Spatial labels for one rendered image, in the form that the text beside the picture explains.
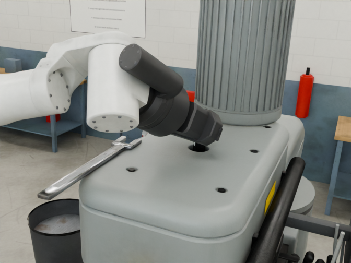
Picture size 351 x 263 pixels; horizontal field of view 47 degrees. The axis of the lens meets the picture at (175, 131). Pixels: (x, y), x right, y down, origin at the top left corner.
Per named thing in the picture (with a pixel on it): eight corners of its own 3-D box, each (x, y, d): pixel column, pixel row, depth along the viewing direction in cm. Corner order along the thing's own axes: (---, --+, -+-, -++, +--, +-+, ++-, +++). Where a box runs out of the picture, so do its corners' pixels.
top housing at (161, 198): (226, 331, 54) (236, 227, 48) (65, 273, 63) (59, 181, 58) (284, 186, 95) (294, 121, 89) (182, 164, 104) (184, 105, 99)
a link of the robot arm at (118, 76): (126, 147, 59) (68, 124, 50) (126, 82, 63) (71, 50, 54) (193, 129, 54) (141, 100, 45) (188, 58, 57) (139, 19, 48)
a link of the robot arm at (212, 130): (153, 142, 72) (107, 122, 63) (172, 92, 73) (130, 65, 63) (210, 162, 64) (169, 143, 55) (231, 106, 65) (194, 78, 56)
